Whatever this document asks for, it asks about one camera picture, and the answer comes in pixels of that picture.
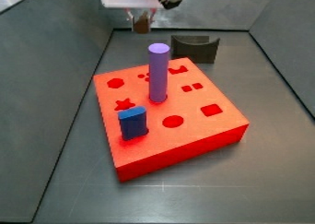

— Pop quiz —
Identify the purple cylinder peg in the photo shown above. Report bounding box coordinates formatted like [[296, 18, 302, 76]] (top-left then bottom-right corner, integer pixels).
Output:
[[148, 43, 169, 102]]

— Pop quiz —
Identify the red shape sorter block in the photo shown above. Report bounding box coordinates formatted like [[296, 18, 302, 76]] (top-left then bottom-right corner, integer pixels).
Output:
[[93, 58, 248, 182]]

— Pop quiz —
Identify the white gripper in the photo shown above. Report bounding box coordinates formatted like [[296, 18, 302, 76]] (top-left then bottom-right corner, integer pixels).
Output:
[[101, 0, 163, 31]]

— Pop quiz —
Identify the blue rounded block peg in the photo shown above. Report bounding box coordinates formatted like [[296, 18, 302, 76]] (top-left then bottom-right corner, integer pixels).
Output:
[[117, 106, 149, 140]]

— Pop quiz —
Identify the black curved fixture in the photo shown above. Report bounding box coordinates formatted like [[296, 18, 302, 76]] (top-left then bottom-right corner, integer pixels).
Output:
[[171, 35, 220, 64]]

